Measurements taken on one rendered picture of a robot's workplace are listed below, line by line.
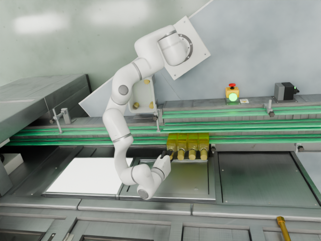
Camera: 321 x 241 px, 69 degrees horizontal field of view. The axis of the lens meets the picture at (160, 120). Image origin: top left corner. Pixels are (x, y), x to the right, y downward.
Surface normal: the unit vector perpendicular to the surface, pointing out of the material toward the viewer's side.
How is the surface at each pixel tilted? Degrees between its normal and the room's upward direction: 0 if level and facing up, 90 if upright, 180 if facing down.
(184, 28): 5
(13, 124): 90
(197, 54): 5
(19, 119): 90
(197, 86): 0
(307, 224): 90
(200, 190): 90
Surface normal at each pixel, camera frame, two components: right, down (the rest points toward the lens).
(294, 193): -0.11, -0.90
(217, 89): -0.16, 0.43
